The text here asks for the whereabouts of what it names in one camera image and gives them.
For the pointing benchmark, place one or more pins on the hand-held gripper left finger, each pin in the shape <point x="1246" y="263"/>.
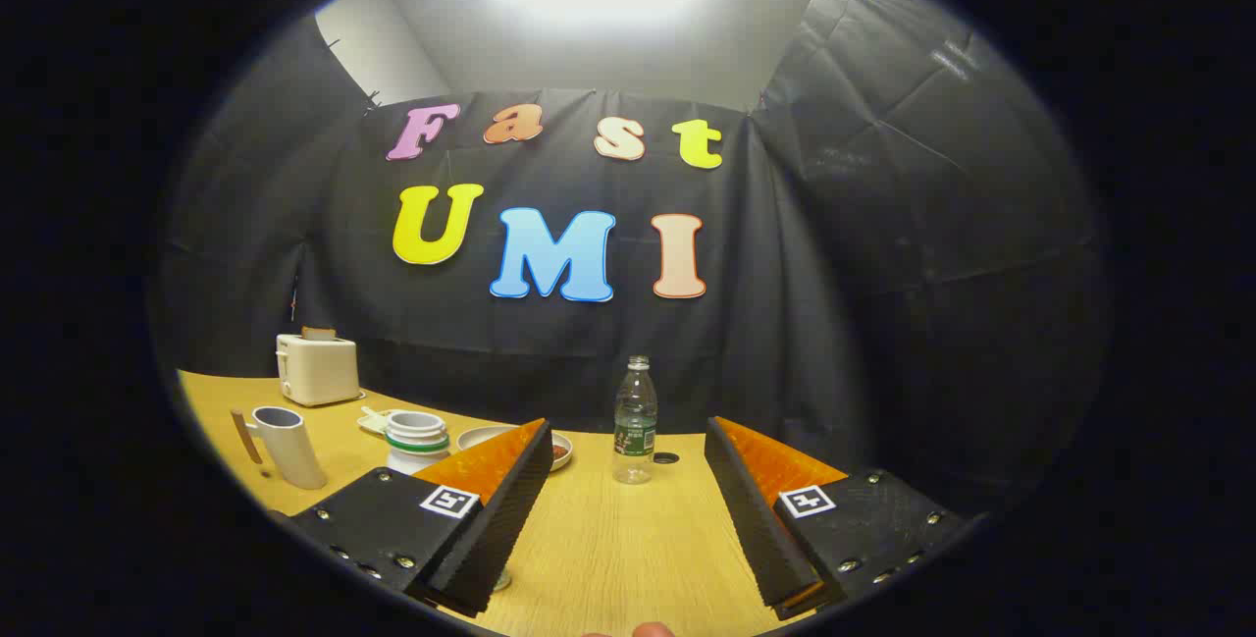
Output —
<point x="496" y="529"/>

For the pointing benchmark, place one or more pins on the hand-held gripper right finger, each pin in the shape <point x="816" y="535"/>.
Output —
<point x="751" y="529"/>

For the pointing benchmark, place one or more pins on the clear water bottle green label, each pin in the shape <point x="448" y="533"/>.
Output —
<point x="636" y="431"/>

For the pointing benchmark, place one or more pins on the white round plate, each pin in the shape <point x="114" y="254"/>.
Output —
<point x="481" y="436"/>

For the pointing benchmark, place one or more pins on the wooden table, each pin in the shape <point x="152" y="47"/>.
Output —
<point x="628" y="539"/>

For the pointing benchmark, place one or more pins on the white divided dish with beans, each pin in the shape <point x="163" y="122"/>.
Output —
<point x="373" y="421"/>

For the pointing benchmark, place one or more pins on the black backdrop cloth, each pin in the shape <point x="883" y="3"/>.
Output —
<point x="549" y="352"/>

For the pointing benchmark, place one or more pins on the cream toaster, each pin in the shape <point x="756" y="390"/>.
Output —
<point x="319" y="372"/>

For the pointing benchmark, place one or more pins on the bread slice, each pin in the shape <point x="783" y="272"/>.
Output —
<point x="319" y="333"/>

